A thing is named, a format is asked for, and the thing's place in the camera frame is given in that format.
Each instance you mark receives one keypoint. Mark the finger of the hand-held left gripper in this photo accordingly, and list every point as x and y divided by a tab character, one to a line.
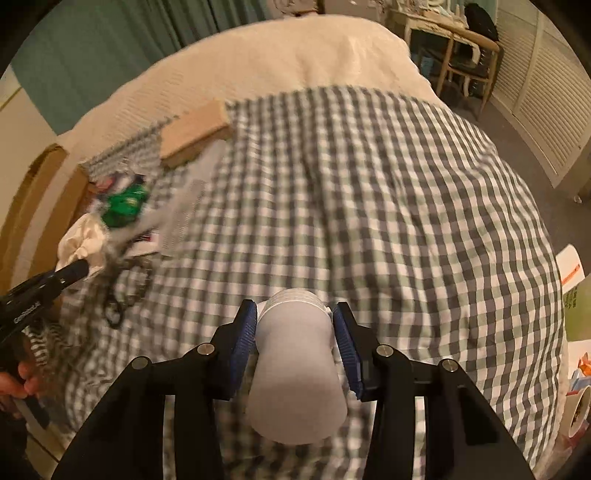
69	272

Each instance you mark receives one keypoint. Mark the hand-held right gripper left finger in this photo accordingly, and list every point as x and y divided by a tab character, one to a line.
244	337

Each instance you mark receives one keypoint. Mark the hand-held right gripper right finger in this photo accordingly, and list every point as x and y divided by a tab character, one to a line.
344	341

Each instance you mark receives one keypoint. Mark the white lace cloth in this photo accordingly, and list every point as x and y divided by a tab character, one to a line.
83	240

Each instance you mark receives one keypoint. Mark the white soft cylinder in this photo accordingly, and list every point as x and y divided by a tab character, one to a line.
295	369

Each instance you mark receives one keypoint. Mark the brown cardboard box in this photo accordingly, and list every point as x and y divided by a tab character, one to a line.
41	207

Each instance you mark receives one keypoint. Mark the clear packet with black print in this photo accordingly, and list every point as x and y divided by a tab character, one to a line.
115	180

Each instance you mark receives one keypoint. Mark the person's left hand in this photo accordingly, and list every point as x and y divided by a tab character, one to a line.
18	381

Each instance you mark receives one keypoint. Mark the black scissors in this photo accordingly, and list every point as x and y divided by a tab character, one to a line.
113	316

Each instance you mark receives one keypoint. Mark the green snack packet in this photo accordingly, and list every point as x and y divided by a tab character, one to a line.
124	205

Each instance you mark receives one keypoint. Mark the grey green checked blanket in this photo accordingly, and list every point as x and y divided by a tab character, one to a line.
369	207

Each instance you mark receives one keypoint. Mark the clear striped plastic bag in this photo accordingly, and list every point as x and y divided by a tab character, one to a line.
189	203

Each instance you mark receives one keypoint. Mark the tan printed carton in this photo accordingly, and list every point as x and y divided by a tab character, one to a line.
194	134

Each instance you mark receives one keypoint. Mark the white and green carton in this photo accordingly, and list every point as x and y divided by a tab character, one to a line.
577	314

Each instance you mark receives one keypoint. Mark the green curtain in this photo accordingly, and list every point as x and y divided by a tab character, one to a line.
115	41

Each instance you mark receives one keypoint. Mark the white round tub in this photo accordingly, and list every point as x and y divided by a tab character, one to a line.
575	415

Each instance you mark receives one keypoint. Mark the cream textured bedspread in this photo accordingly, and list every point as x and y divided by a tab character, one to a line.
277	55

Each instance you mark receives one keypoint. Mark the white louvered wardrobe doors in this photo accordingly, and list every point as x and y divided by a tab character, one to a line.
545	92

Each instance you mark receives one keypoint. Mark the wooden chair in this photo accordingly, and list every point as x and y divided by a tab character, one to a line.
471	44

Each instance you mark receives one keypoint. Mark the white vanity table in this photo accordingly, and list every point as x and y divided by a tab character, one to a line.
425	18

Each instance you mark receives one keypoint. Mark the black bag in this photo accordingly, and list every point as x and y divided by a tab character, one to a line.
480	21

